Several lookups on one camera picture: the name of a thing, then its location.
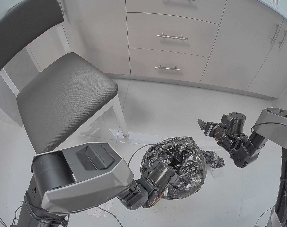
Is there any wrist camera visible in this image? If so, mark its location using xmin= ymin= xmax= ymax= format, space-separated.
xmin=168 ymin=173 xmax=180 ymax=187
xmin=220 ymin=114 xmax=232 ymax=128

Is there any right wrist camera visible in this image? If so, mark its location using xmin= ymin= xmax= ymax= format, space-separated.
xmin=220 ymin=114 xmax=232 ymax=128

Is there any black plastic bag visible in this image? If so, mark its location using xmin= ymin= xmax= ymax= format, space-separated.
xmin=140 ymin=137 xmax=207 ymax=200

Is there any black and white wrapper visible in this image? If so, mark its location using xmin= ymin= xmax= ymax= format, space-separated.
xmin=201 ymin=150 xmax=225 ymax=179

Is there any beige cabinet with drawers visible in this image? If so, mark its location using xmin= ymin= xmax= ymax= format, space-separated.
xmin=25 ymin=0 xmax=287 ymax=100

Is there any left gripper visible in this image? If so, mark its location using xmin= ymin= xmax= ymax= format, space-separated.
xmin=161 ymin=185 xmax=174 ymax=200

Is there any black cable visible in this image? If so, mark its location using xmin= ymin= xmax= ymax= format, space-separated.
xmin=251 ymin=122 xmax=287 ymax=133
xmin=128 ymin=144 xmax=169 ymax=166
xmin=0 ymin=200 xmax=26 ymax=227
xmin=257 ymin=208 xmax=276 ymax=227
xmin=96 ymin=205 xmax=123 ymax=227

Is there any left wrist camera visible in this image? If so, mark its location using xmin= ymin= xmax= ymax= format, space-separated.
xmin=168 ymin=173 xmax=180 ymax=187

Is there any grey chair with white legs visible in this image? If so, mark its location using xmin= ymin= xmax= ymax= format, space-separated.
xmin=0 ymin=0 xmax=129 ymax=154

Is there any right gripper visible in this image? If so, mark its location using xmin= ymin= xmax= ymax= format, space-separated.
xmin=197 ymin=118 xmax=228 ymax=140

